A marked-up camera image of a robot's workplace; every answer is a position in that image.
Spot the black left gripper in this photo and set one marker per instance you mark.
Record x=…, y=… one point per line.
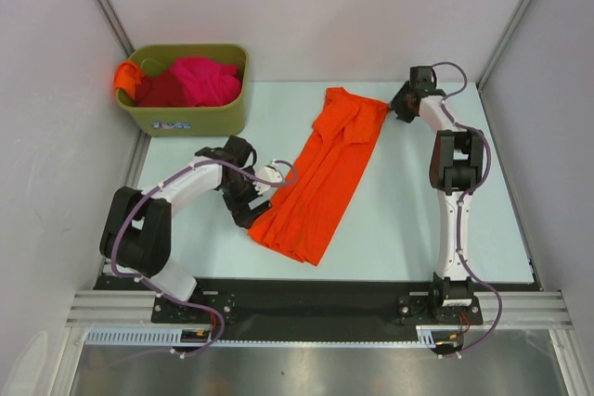
x=243, y=215

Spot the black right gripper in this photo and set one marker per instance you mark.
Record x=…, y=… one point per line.
x=396, y=104

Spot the orange t shirt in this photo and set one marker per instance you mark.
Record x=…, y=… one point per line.
x=127, y=77
x=304, y=216

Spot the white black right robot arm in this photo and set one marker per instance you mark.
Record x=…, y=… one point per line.
x=460, y=162

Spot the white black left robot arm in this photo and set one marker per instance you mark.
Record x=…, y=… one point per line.
x=137, y=238

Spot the olive green plastic bin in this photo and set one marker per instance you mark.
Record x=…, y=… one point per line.
x=221, y=121

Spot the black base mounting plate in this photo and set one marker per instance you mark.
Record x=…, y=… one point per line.
x=338, y=311

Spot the pink t shirt in bin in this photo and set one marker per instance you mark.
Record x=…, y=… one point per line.
x=205, y=82

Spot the dark red t shirt in bin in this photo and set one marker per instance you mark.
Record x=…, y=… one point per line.
x=161, y=91

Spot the orange t shirt on bin edge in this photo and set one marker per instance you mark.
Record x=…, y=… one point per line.
x=127, y=77

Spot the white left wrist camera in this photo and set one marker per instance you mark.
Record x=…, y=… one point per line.
x=268, y=177

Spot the white slotted cable duct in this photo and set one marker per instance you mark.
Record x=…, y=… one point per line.
x=194, y=338

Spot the aluminium front rail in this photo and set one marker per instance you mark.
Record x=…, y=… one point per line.
x=106, y=308

